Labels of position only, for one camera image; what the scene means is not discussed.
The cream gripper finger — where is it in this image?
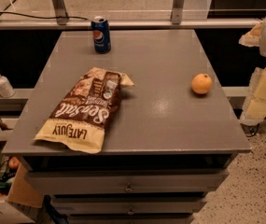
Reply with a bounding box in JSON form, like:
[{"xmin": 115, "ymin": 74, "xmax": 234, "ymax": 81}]
[
  {"xmin": 240, "ymin": 67, "xmax": 266, "ymax": 126},
  {"xmin": 238, "ymin": 21, "xmax": 263, "ymax": 47}
]

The orange fruit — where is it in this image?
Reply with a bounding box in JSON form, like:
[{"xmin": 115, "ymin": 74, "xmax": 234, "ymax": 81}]
[{"xmin": 191, "ymin": 74, "xmax": 213, "ymax": 94}]

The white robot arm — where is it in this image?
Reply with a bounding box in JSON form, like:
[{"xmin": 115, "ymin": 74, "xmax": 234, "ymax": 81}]
[{"xmin": 239, "ymin": 17, "xmax": 266, "ymax": 126}]

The blue pepsi can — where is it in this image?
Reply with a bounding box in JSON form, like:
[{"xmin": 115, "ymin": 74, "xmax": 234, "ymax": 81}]
[{"xmin": 91, "ymin": 16, "xmax": 111, "ymax": 53}]

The grey drawer cabinet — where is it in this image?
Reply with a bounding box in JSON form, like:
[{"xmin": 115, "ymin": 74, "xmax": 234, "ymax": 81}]
[{"xmin": 5, "ymin": 30, "xmax": 250, "ymax": 224}]

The top drawer knob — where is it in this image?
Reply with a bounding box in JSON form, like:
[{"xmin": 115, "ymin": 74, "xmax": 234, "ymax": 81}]
[{"xmin": 124, "ymin": 184, "xmax": 133, "ymax": 193}]

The drawer knob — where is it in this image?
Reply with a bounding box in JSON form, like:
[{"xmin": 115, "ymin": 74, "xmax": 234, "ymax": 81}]
[
  {"xmin": 124, "ymin": 184, "xmax": 133, "ymax": 193},
  {"xmin": 127, "ymin": 207, "xmax": 134, "ymax": 216}
]

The middle drawer knob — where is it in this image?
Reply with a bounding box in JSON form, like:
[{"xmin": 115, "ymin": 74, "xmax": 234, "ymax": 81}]
[{"xmin": 127, "ymin": 207, "xmax": 134, "ymax": 216}]

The brown yellow chip bag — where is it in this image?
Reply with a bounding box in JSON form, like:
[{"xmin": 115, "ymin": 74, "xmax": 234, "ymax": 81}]
[{"xmin": 35, "ymin": 67, "xmax": 133, "ymax": 154}]

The white pump sanitizer bottle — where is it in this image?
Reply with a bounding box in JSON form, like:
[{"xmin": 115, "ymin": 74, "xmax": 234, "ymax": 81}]
[{"xmin": 0, "ymin": 74, "xmax": 15, "ymax": 98}]

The red apple in box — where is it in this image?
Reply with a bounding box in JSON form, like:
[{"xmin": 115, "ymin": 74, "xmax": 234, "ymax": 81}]
[{"xmin": 8, "ymin": 157, "xmax": 20, "ymax": 170}]

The cardboard box with groceries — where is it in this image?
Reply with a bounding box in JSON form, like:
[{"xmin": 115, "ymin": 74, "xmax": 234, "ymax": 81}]
[{"xmin": 0, "ymin": 118, "xmax": 45, "ymax": 224}]

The black cable at right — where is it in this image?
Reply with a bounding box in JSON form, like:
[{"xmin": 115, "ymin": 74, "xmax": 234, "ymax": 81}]
[{"xmin": 245, "ymin": 123, "xmax": 261, "ymax": 138}]

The black cable on ledge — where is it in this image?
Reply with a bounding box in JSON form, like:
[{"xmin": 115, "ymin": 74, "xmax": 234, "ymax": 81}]
[{"xmin": 0, "ymin": 10, "xmax": 90, "ymax": 21}]

